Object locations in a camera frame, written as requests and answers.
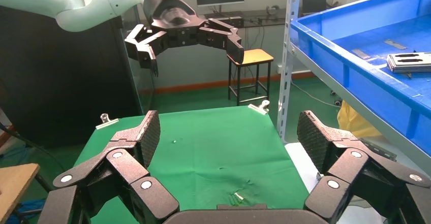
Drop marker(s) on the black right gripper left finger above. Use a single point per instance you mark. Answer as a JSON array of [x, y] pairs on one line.
[[124, 168]]

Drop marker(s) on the white tape scrap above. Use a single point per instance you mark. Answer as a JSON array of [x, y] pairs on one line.
[[238, 196]]

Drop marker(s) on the grey tape strip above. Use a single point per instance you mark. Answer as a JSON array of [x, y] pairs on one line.
[[394, 44], [361, 54]]

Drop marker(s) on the green table cloth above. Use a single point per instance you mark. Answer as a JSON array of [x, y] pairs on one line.
[[208, 148]]

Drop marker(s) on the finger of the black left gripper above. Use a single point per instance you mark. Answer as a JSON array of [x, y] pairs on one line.
[[146, 47], [222, 35]]

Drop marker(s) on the black electronics box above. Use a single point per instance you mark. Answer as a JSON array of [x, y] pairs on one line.
[[230, 21]]

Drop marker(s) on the grey sheet metal bracket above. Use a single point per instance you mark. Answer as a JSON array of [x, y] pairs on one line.
[[380, 150]]

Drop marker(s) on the silver metal binder clip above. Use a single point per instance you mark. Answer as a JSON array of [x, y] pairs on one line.
[[259, 108], [107, 123]]

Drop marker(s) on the small black monitor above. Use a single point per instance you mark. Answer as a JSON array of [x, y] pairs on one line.
[[315, 3]]

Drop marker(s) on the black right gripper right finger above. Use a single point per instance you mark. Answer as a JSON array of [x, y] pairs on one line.
[[346, 168]]

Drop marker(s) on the wooden top stool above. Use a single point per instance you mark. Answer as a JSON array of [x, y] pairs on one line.
[[13, 185]]

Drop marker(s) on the black headphones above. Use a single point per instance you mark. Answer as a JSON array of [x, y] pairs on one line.
[[272, 9]]

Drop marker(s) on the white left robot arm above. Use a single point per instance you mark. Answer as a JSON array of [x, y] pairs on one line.
[[67, 0]]

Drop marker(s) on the blue plastic tray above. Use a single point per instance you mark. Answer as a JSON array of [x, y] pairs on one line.
[[370, 81]]

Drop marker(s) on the yellow seat black stool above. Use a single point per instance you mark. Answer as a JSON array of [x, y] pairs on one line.
[[252, 57]]

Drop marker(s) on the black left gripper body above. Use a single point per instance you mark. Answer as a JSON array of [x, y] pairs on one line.
[[168, 10]]

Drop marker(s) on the grey perforated shelf post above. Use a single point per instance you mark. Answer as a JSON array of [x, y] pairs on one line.
[[286, 81]]

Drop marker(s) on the black desk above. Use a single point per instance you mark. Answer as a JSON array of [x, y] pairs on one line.
[[259, 14]]

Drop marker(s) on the white wall outlet box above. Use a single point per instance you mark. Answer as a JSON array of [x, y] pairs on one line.
[[279, 69]]

